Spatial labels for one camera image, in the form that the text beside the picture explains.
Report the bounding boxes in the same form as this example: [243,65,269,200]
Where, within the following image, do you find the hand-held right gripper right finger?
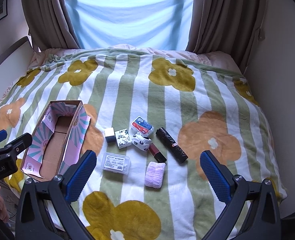
[200,150,281,240]

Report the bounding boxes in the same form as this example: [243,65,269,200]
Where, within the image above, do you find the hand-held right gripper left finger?
[15,150,98,240]

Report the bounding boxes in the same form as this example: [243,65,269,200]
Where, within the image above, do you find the clear plastic swab box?
[102,152,132,176]

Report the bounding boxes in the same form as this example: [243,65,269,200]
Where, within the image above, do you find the cardboard box with pink lining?
[21,100,91,182]

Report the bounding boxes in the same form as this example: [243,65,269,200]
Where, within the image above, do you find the white floral tissue pack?
[114,128,132,148]

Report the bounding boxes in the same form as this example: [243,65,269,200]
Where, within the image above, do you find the black garbage bag roll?
[155,127,189,165]

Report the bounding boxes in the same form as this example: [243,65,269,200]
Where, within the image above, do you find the pink fluffy towel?
[144,161,166,188]

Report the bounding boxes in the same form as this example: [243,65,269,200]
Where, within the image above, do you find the dark red lipstick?
[149,142,168,163]

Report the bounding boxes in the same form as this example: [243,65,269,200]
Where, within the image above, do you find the person's left hand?
[0,182,10,221]

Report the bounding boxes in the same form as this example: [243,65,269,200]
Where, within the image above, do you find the panda print socks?
[132,133,152,151]

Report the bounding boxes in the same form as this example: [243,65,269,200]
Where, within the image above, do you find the white headboard panel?
[0,35,33,105]

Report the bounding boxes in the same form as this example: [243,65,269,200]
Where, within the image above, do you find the red and blue packet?
[130,116,155,137]

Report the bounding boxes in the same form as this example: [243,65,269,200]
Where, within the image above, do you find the striped floral blanket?
[0,47,288,240]

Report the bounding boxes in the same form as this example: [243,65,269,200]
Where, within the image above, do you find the brown curtain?
[185,0,267,68]
[20,0,81,53]

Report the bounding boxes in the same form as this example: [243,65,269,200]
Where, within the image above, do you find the light blue curtain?
[64,0,195,52]

